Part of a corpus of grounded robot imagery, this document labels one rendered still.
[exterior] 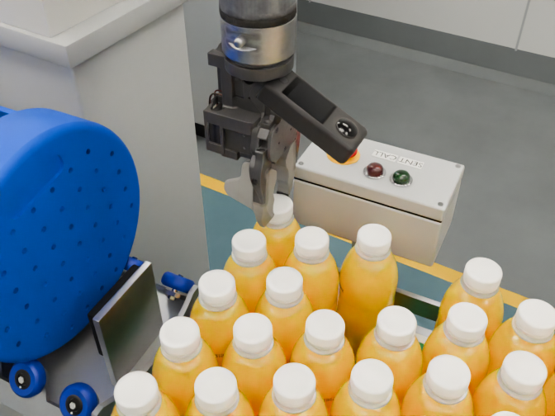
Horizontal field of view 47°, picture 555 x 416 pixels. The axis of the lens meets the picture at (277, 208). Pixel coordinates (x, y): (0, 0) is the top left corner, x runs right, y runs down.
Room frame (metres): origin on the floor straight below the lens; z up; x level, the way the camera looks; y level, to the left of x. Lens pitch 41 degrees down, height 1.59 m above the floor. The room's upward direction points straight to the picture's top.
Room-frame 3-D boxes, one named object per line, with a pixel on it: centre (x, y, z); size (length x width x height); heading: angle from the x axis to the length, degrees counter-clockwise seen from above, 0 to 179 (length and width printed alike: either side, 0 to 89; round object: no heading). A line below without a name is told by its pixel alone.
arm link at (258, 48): (0.59, 0.02, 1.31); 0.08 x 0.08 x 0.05
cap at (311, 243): (0.52, -0.04, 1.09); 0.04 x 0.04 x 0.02
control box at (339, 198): (0.65, -0.13, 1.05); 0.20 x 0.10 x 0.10; 64
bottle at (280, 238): (0.58, 0.00, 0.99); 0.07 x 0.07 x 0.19
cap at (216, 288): (0.45, 0.06, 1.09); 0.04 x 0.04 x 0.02
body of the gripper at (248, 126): (0.59, 0.03, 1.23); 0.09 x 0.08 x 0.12; 64
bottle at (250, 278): (0.52, 0.03, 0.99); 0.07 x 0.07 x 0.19
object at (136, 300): (0.49, 0.18, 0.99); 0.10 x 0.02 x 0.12; 154
